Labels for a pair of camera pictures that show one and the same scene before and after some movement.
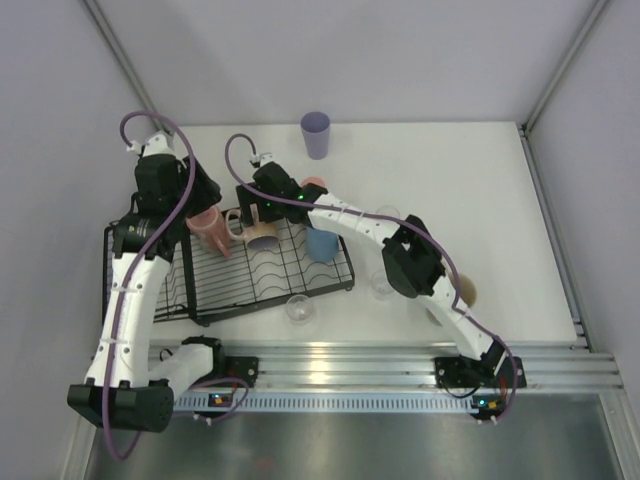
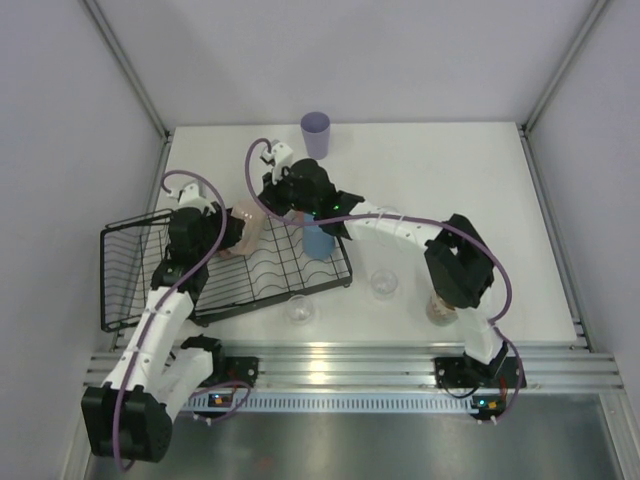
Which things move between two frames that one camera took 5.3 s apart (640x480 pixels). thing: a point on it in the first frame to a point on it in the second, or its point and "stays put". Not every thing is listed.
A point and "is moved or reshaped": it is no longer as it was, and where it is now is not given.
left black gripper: x=207 y=190 to x=232 y=231
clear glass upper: x=387 y=210 stays put
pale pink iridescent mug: x=258 y=235 is moved or reshaped
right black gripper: x=246 y=197 to x=270 y=196
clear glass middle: x=381 y=288 stays put
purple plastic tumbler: x=316 y=126 stays put
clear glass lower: x=299 y=308 stays put
